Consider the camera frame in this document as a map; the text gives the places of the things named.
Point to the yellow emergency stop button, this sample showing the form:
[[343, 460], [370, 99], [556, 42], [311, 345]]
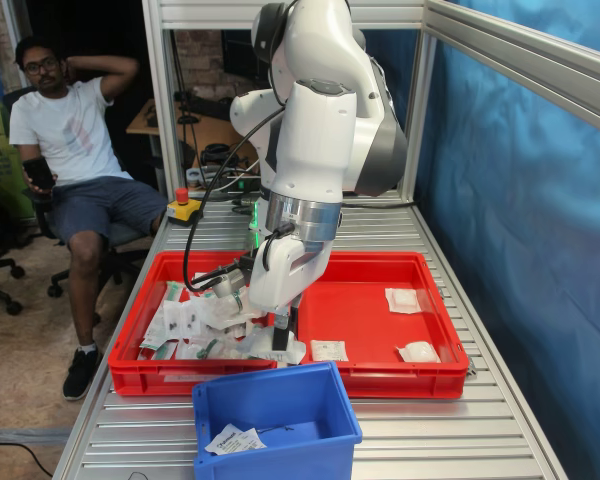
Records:
[[185, 210]]

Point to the wooden desk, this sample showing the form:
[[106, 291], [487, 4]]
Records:
[[142, 125]]

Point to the aluminium profile frame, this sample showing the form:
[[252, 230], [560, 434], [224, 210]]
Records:
[[157, 100]]

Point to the small white printed packet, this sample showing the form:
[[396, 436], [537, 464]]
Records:
[[255, 439]]

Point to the clear packet with green valve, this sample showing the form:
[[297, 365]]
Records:
[[210, 348]]

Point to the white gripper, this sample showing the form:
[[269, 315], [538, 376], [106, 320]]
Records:
[[280, 280]]

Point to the blue curtain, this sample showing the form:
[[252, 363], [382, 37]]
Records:
[[530, 250]]

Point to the red plastic box with bandages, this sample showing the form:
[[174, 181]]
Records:
[[360, 310]]

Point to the green white paper packet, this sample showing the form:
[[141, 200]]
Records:
[[154, 332]]

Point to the black office chair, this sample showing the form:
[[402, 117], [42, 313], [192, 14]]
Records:
[[125, 235], [14, 306]]

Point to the black smartphone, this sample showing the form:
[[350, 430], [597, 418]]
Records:
[[39, 172]]

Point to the man in white t-shirt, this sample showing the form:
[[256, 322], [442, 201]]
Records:
[[70, 135]]

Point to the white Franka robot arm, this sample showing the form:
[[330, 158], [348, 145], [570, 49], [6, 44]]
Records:
[[320, 140]]

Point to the small green sterile packet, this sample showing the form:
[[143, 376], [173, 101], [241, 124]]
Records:
[[164, 350]]

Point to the green striped sterile packet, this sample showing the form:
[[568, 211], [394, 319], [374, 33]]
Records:
[[172, 291]]

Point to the red box with medical supplies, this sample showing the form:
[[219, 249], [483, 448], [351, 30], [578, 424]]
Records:
[[130, 370]]

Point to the clear packet with black parts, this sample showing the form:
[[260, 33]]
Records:
[[180, 320]]

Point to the black power strip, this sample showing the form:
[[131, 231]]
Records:
[[240, 185]]

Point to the blue plastic box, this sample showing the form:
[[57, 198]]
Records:
[[280, 395]]

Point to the white printed Fuhrmann packet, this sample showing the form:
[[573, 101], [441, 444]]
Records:
[[225, 440], [329, 350]]

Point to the white gauze bandage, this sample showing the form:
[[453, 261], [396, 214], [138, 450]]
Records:
[[420, 352], [257, 345], [402, 300]]

